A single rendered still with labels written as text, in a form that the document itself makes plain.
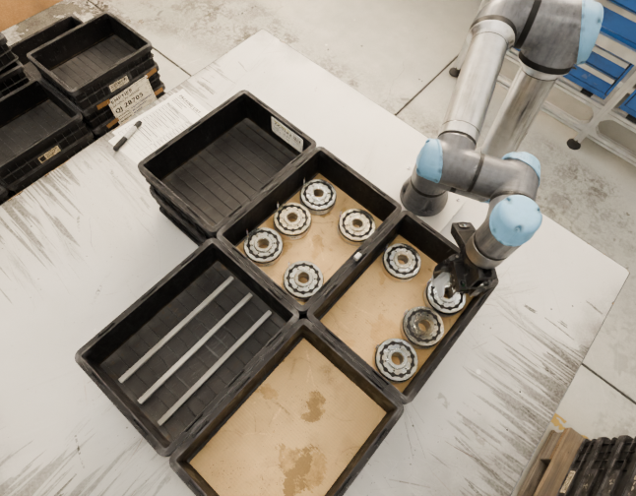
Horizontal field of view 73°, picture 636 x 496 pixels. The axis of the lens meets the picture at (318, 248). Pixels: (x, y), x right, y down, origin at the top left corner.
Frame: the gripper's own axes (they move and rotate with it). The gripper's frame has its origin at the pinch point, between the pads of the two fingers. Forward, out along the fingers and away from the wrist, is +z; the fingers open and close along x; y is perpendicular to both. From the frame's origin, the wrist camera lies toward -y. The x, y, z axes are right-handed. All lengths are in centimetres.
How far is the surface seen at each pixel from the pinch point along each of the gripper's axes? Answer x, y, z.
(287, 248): -37.4, -15.0, 11.8
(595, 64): 120, -134, 49
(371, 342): -17.2, 11.5, 11.8
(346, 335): -23.4, 9.3, 11.8
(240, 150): -51, -48, 12
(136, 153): -86, -57, 25
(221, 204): -56, -29, 12
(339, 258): -23.6, -11.8, 11.8
